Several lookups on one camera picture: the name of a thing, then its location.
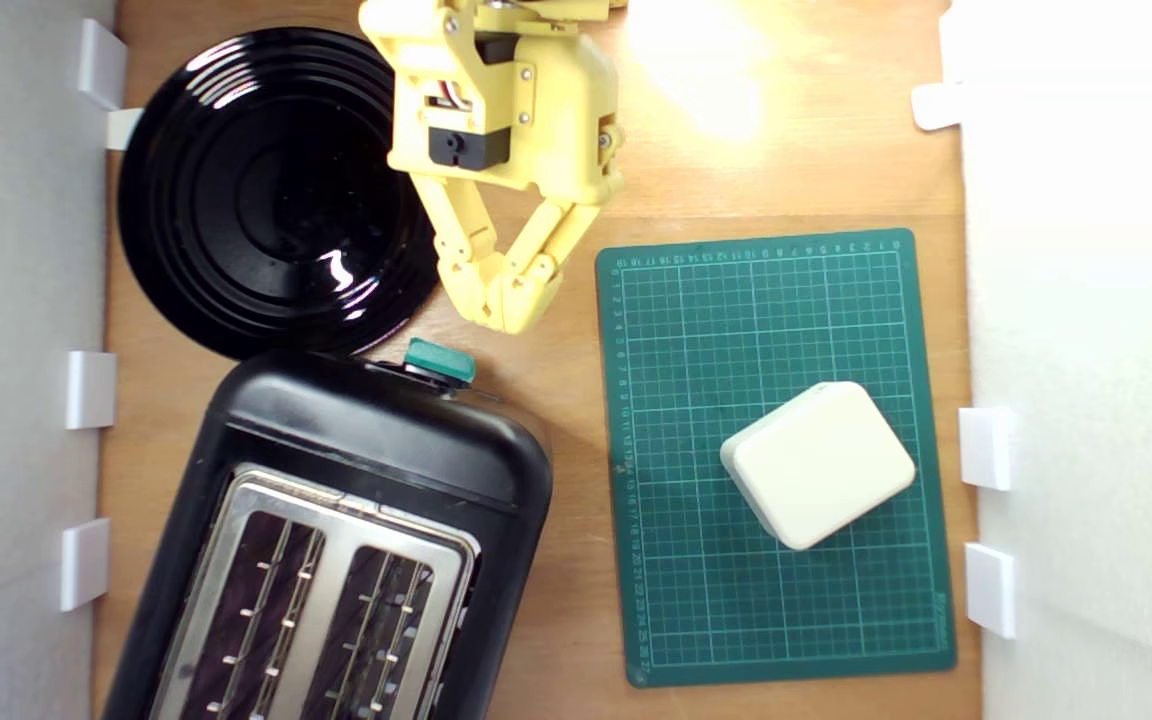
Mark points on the green toaster lever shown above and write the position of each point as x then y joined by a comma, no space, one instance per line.
439,360

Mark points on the black two-slot toaster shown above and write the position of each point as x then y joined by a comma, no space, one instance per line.
386,440

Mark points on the green cutting mat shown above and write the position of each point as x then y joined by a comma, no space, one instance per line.
696,340

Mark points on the black round plate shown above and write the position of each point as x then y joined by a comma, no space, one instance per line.
266,200

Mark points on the white rounded block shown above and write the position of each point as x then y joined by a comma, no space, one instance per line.
816,465

